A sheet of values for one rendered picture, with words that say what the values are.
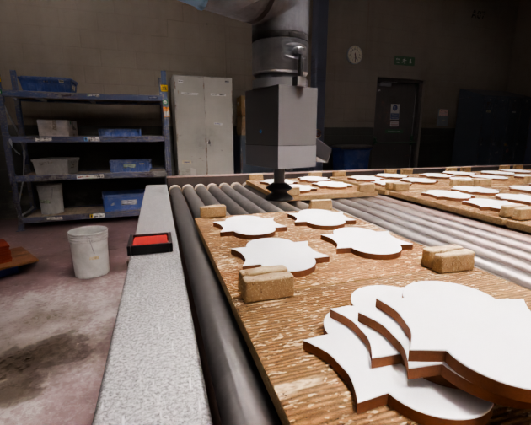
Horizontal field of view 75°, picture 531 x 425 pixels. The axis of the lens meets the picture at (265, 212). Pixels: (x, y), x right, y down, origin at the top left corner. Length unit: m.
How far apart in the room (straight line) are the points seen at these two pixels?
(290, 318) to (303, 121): 0.25
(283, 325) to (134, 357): 0.14
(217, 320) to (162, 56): 5.28
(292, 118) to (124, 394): 0.34
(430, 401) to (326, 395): 0.07
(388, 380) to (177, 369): 0.18
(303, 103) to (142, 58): 5.13
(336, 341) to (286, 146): 0.25
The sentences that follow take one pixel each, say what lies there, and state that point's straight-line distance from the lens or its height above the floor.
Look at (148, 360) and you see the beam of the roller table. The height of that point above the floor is 0.91.
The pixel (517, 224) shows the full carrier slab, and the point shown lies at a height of 0.93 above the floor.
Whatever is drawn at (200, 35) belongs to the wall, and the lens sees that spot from 5.71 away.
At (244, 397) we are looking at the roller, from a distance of 0.30.
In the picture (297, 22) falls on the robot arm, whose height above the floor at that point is 1.25.
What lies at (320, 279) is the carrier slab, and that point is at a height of 0.94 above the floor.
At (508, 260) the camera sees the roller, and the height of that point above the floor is 0.92.
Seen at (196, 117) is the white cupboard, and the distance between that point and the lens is 4.96.
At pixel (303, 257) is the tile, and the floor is 0.95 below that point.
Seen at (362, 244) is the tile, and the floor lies 0.95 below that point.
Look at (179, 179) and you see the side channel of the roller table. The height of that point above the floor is 0.94.
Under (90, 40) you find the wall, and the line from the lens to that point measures 5.62.
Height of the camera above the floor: 1.12
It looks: 13 degrees down
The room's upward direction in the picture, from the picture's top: straight up
